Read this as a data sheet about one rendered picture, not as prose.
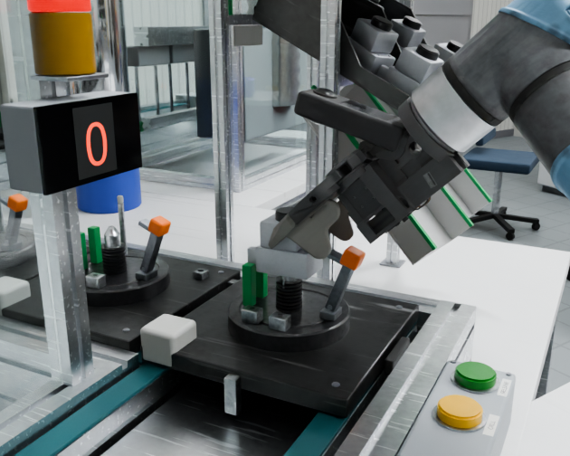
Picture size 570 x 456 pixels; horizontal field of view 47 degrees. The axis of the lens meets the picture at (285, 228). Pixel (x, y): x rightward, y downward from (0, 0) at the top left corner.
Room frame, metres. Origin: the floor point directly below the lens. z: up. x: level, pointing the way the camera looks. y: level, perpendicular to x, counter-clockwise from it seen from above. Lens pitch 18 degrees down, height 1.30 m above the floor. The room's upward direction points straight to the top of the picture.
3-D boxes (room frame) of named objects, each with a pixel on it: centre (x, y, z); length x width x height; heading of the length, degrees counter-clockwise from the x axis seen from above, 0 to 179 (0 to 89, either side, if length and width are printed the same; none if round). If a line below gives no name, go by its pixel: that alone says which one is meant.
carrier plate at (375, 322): (0.69, 0.00, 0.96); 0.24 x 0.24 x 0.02; 63
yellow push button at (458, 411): (0.52, -0.16, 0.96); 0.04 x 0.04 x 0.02
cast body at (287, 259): (0.69, 0.00, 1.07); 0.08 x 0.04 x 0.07; 63
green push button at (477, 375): (0.58, -0.19, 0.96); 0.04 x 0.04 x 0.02
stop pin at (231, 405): (0.58, 0.05, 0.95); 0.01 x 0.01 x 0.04; 63
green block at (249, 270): (0.70, 0.04, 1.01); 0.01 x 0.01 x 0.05; 63
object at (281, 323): (0.64, 0.01, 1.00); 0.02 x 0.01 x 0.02; 63
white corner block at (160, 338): (0.65, 0.13, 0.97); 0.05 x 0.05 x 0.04; 63
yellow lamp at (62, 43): (0.57, 0.19, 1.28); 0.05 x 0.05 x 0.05
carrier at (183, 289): (0.81, 0.22, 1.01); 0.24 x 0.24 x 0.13; 63
